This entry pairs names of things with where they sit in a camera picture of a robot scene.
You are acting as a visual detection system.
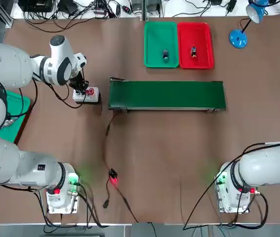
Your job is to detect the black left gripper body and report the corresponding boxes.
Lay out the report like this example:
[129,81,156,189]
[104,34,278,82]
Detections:
[68,70,85,87]

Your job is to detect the grey push-button control box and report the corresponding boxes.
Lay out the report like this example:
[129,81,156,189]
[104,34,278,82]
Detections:
[72,86,103,105]

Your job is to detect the green belt conveyor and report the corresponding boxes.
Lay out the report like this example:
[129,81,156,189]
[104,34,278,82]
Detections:
[108,77,228,114]

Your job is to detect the black electronics box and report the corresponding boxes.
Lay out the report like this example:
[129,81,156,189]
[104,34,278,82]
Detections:
[21,0,54,13]

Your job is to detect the green plastic tray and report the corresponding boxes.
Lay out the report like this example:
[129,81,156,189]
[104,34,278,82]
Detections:
[0,90,32,144]
[143,21,180,69]

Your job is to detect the small black circuit module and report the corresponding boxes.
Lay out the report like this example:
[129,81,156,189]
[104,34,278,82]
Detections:
[108,168,120,186]

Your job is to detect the black power supply unit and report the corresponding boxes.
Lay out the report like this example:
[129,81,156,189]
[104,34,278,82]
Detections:
[132,0,163,12]

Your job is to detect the red plastic tray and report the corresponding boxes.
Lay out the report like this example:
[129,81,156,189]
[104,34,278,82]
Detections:
[177,22,215,70]

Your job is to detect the blue desk lamp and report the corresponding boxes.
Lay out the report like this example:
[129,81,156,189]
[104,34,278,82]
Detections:
[229,0,270,49]

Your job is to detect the red and black conveyor wire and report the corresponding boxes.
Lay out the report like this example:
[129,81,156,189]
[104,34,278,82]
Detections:
[102,113,118,172]

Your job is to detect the aluminium frame rail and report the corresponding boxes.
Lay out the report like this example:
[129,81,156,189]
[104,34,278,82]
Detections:
[0,0,13,28]

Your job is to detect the aluminium frame post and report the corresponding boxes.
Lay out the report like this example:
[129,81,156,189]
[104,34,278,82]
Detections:
[141,0,149,22]

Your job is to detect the black cable with plug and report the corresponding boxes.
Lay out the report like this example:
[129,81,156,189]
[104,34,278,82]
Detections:
[102,180,113,210]

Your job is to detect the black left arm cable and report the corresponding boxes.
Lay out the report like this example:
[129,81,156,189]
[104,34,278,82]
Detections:
[35,182,111,234]

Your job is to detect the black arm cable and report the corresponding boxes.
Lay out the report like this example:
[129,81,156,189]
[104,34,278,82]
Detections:
[35,182,111,234]
[183,142,280,231]

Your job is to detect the thin red and black cable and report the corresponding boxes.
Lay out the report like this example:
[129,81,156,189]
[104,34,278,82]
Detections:
[115,185,140,224]

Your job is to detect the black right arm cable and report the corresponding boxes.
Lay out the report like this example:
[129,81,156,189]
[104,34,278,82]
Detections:
[183,142,280,231]

